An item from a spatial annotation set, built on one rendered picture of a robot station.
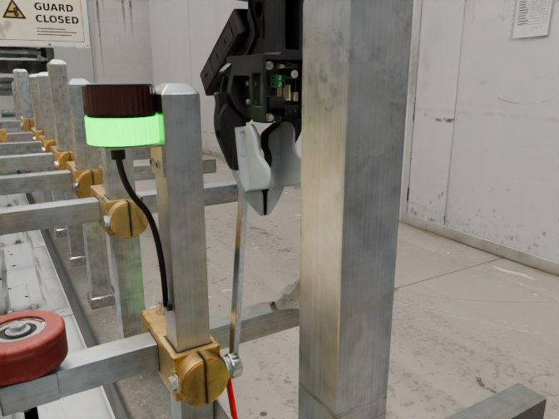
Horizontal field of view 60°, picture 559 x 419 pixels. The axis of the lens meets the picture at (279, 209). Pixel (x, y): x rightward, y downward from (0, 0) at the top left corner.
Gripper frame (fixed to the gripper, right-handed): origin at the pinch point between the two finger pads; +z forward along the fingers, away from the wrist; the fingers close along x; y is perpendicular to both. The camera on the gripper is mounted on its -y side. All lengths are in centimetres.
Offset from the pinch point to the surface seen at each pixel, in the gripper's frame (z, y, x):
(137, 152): 6, -79, 9
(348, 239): -5.0, 25.2, -9.1
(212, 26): -75, -599, 255
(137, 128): -8.0, 1.4, -12.0
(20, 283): 39, -91, -21
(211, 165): 6, -54, 18
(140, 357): 16.1, -4.0, -12.2
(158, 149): -5.9, -0.6, -9.8
